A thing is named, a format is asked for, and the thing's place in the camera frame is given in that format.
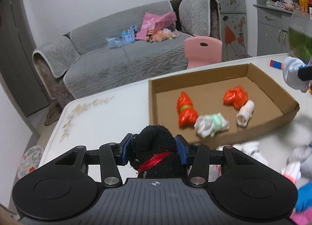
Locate grey white sock bundle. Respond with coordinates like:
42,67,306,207
283,57,309,93

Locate white bundle green band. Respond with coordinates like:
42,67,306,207
194,113,230,138

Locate orange bag green band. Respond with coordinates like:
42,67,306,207
176,91,199,128

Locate black sock red band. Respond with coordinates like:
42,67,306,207
129,125,187,179

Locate white sock peach band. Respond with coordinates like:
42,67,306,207
236,100,255,127

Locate orange plastic bag bundle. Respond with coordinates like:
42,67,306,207
223,86,248,110

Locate bright blue sock bundle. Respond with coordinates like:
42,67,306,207
295,181,312,212

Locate grey sock blue flower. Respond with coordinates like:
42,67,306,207
287,143,312,180

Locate pink fluffy sock bundle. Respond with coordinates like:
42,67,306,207
291,210,311,225

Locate colourful block toy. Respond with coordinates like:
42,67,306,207
269,60,284,70

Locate glass fish bowl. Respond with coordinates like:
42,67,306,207
288,10,312,65

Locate brown cardboard box tray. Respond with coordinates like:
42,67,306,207
149,63,299,148

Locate grey shelf cabinet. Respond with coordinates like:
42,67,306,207
253,0,299,56

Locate brown floor slippers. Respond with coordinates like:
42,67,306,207
44,102,62,126

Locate pink teapot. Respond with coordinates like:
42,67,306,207
282,0,295,11

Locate floral round stool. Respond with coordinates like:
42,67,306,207
17,145,44,180

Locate pink plastic child chair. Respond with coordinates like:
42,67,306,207
184,36,222,69

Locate grey covered sofa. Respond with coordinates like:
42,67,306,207
32,0,221,107

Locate flower decorated refrigerator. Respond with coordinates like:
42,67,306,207
218,0,248,61

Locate blue toy castle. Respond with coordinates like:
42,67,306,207
121,25,137,44

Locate plush toy on sofa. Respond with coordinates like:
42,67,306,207
151,28,180,42

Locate pink plastic bag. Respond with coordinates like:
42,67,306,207
135,11,177,40

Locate dark grey door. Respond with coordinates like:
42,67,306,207
1,0,50,116

